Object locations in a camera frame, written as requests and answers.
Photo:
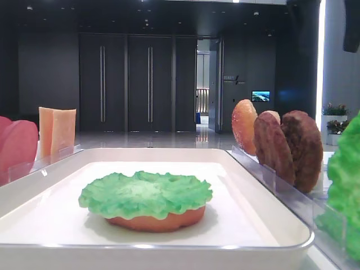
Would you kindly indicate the green lettuce leaf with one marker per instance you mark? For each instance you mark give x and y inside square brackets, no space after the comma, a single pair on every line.
[144,194]
[344,182]

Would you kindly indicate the bread slice front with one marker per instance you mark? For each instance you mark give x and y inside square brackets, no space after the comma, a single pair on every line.
[242,120]

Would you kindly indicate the bread slice on tray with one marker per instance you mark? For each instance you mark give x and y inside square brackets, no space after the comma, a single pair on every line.
[171,223]

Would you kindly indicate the orange cheese slice front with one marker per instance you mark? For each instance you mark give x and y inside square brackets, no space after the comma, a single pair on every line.
[63,133]

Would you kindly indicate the orange cheese slice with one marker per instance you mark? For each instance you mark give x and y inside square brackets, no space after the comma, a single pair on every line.
[63,133]
[46,119]

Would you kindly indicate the brown meat patty front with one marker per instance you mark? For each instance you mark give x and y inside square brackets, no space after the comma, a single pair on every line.
[304,140]

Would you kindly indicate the orange cheese slice rear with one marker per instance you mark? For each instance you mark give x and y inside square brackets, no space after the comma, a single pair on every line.
[46,119]

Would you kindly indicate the red tomato slice rear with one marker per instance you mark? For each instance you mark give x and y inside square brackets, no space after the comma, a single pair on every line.
[5,125]

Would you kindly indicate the dark double doors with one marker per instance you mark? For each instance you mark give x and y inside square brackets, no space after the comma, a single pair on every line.
[133,83]

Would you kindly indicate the white flower planter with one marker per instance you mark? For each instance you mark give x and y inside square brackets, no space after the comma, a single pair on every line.
[334,121]

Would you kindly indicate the white rectangular tray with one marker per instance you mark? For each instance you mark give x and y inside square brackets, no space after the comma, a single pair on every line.
[244,227]

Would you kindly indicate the clear acrylic left rack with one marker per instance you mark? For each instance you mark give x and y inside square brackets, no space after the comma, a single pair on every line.
[18,171]

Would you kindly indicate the clear acrylic food rack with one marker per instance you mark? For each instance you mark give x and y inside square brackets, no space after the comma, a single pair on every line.
[325,253]

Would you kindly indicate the black hanging speaker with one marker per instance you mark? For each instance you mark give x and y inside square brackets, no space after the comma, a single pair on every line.
[351,35]

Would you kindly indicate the small wall screen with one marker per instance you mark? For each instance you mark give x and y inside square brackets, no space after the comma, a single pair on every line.
[260,96]

